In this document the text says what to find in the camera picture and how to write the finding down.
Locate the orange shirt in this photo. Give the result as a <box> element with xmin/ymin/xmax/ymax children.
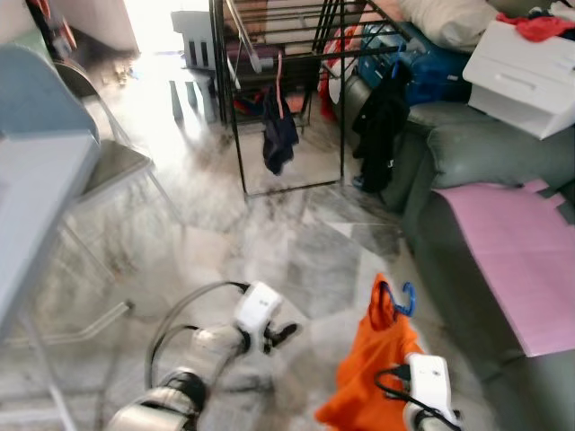
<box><xmin>314</xmin><ymin>271</ymin><xmax>424</xmax><ymax>431</ymax></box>

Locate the pink plastic hanger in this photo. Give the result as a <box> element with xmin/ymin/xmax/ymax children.
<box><xmin>271</xmin><ymin>51</ymin><xmax>289</xmax><ymax>123</ymax></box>

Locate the black metal drying rack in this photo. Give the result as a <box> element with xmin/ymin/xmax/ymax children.
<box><xmin>208</xmin><ymin>0</ymin><xmax>424</xmax><ymax>198</ymax></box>

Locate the navy blue garment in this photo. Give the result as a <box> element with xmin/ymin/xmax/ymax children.
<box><xmin>260</xmin><ymin>84</ymin><xmax>301</xmax><ymax>177</ymax></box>

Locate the black garment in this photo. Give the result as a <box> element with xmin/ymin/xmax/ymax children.
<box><xmin>351</xmin><ymin>64</ymin><xmax>413</xmax><ymax>195</ymax></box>

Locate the grey folding chair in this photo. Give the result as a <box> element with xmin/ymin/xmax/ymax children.
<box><xmin>53</xmin><ymin>62</ymin><xmax>181</xmax><ymax>218</ymax></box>

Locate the pink mat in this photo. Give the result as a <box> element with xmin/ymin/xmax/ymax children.
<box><xmin>433</xmin><ymin>179</ymin><xmax>575</xmax><ymax>359</ymax></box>

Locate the grey green sofa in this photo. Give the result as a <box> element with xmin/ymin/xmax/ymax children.
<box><xmin>345</xmin><ymin>75</ymin><xmax>575</xmax><ymax>431</ymax></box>

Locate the pale blue folding table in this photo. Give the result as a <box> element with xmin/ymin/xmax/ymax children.
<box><xmin>0</xmin><ymin>129</ymin><xmax>137</xmax><ymax>431</ymax></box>

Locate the red clothes heap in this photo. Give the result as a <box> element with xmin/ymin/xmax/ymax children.
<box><xmin>318</xmin><ymin>26</ymin><xmax>361</xmax><ymax>101</ymax></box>

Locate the blue hard suitcase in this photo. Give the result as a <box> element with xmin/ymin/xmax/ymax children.
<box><xmin>354</xmin><ymin>22</ymin><xmax>487</xmax><ymax>110</ymax></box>

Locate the beige pillow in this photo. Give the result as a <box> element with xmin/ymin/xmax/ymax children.
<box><xmin>397</xmin><ymin>0</ymin><xmax>500</xmax><ymax>51</ymax></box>

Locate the red cloth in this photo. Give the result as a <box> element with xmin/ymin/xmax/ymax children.
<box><xmin>511</xmin><ymin>10</ymin><xmax>575</xmax><ymax>44</ymax></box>

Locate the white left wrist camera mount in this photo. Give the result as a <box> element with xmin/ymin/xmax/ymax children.
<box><xmin>233</xmin><ymin>280</ymin><xmax>285</xmax><ymax>336</ymax></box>

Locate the short black left arm cable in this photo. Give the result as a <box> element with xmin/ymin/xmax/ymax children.
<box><xmin>151</xmin><ymin>323</ymin><xmax>221</xmax><ymax>383</ymax></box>

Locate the long black left arm cable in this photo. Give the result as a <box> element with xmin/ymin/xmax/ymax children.
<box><xmin>144</xmin><ymin>279</ymin><xmax>252</xmax><ymax>389</ymax></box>

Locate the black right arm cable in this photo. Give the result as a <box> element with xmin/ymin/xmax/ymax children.
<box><xmin>372</xmin><ymin>363</ymin><xmax>460</xmax><ymax>428</ymax></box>

